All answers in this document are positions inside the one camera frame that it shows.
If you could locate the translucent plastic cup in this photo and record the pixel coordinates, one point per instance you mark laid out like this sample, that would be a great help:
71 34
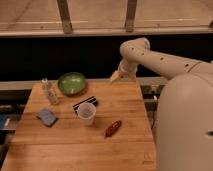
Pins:
86 112

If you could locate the left metal window post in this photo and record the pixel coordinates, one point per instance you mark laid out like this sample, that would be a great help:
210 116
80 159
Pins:
65 16

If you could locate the metal window post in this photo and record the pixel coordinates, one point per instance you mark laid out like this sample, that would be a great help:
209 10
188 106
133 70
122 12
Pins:
65 16
130 15

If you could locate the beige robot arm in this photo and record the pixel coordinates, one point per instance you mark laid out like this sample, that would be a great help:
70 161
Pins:
184 140

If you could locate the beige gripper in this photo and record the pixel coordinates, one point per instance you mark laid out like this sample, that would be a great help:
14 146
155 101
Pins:
126 69

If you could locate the blue sponge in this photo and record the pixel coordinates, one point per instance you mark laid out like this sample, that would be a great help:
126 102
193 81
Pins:
46 117

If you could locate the green bowl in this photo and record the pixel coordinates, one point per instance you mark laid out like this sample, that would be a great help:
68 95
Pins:
72 83

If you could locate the clear plastic bottle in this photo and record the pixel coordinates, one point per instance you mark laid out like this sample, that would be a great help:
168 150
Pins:
49 91

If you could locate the right metal window post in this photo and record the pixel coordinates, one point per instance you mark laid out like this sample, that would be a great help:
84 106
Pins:
130 15

